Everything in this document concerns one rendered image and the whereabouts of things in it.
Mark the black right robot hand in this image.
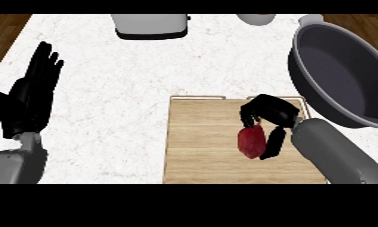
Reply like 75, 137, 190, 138
238, 93, 303, 161

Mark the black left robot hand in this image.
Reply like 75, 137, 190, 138
0, 41, 66, 140

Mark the wooden tray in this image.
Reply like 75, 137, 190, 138
162, 95, 328, 185

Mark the dark grey pot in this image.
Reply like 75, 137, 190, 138
286, 14, 378, 129

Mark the white bowl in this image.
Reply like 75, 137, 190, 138
235, 14, 278, 27

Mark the white toaster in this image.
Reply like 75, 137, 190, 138
109, 14, 192, 41

